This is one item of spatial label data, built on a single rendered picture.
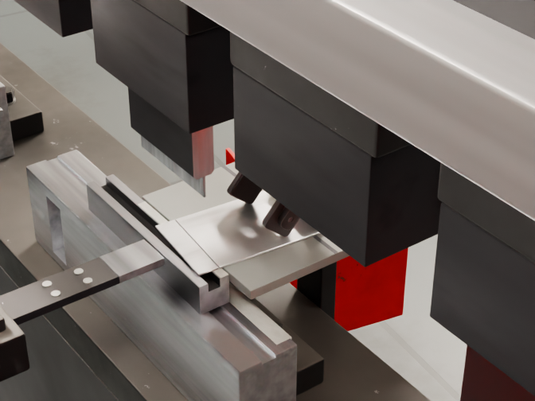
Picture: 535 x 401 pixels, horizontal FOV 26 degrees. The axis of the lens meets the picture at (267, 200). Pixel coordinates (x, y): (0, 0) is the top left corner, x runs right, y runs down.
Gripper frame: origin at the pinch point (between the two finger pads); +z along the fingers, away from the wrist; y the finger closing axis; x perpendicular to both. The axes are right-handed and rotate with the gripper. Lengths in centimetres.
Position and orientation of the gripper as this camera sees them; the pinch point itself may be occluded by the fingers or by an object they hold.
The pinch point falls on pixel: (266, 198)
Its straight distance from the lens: 105.0
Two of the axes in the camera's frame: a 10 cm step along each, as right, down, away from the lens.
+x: 6.5, 3.2, 6.9
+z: -5.5, 8.2, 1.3
